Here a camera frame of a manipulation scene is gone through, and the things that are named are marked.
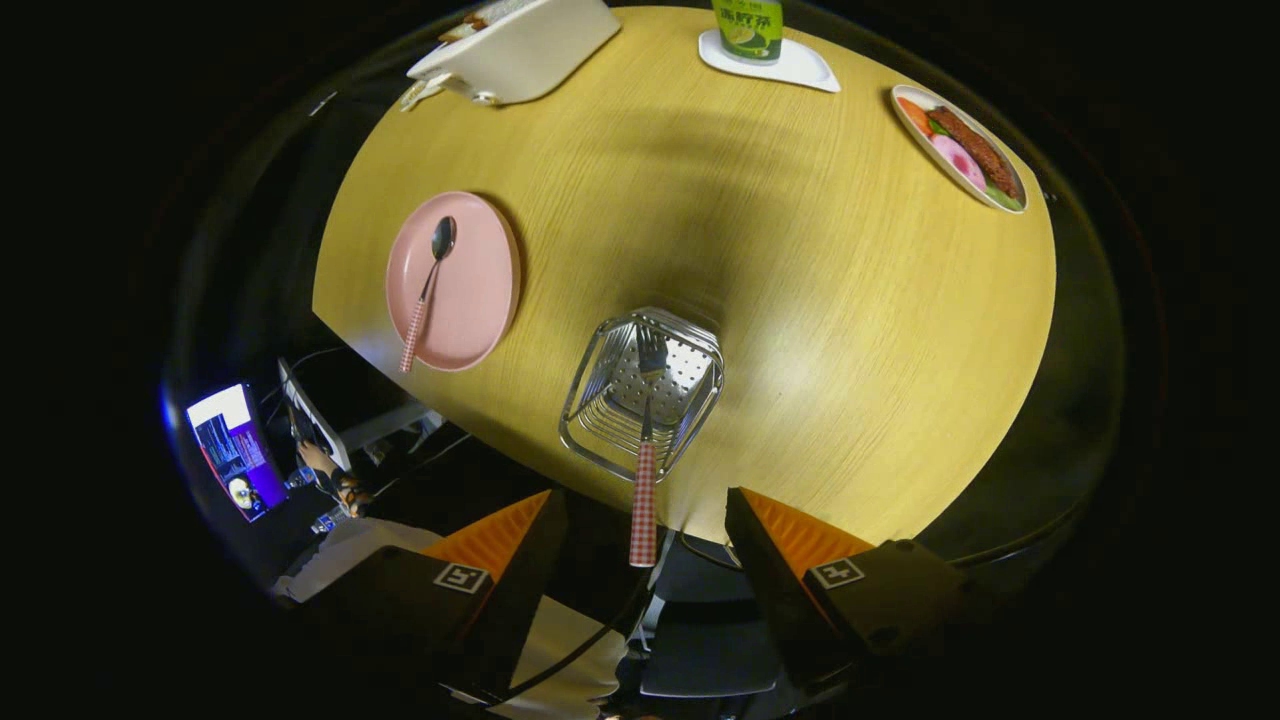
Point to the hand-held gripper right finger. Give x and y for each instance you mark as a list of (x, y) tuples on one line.
[(765, 580)]

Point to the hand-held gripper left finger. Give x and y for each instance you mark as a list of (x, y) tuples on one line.
[(530, 560)]

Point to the dark grey chair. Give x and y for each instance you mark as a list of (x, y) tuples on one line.
[(710, 640)]

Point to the person's white shirt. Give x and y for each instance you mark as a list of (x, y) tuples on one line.
[(350, 555)]

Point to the grey laptop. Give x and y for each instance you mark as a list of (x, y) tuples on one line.
[(312, 415)]

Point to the pink plate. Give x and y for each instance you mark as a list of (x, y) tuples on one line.
[(475, 295)]

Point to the lit computer monitor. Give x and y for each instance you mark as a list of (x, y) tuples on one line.
[(235, 450)]

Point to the white plate with food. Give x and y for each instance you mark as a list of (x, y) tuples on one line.
[(965, 150)]

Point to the white toaster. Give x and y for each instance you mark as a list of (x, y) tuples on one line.
[(530, 50)]

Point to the white coaster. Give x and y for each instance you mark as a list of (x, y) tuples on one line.
[(803, 70)]

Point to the bread slice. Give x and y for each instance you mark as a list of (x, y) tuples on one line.
[(475, 20)]

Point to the green label drink bottle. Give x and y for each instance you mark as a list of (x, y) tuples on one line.
[(748, 30)]

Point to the white table frame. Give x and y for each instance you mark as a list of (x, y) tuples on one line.
[(390, 425)]

